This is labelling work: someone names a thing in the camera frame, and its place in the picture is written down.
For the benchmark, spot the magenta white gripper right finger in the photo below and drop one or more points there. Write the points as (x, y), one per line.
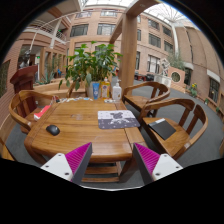
(153, 166)

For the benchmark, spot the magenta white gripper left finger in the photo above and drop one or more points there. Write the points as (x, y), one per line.
(70, 166)

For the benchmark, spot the black computer mouse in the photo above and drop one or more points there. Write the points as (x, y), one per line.
(53, 130)

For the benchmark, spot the dark patterned mouse pad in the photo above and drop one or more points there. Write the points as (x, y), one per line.
(117, 119)

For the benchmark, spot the wooden chair near right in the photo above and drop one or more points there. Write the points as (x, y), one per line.
(189, 129)

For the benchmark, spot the wooden chair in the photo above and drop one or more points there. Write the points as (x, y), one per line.
(158, 92)
(23, 106)
(189, 129)

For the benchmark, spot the black notebook on chair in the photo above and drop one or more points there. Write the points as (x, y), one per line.
(162, 128)

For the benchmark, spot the wooden table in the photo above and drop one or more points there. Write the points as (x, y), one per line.
(112, 158)

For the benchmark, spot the red book on chair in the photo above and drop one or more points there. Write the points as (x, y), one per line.
(38, 115)

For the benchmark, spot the wooden chair far right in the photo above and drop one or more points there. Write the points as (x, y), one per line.
(158, 92)

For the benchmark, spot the wooden chair left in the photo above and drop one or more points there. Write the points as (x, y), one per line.
(23, 106)

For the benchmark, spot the white pump bottle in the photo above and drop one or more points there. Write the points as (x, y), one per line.
(116, 91)

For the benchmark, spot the blue tube bottle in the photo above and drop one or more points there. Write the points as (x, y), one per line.
(95, 90)

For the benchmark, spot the yellow bottle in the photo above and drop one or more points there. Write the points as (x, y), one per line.
(105, 88)

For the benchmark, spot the dark red wooden podium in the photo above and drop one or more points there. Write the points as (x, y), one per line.
(23, 79)

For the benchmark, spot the white sculpture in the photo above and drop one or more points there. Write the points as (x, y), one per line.
(164, 64)

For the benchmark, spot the green potted plant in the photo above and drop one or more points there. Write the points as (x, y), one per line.
(91, 67)

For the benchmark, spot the wooden pillar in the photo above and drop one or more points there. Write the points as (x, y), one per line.
(126, 28)

